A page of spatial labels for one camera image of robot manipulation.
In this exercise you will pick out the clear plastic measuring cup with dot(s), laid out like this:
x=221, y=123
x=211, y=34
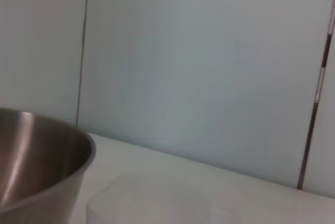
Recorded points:
x=157, y=208

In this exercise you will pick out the stainless steel mixing bowl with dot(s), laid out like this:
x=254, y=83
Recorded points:
x=39, y=161

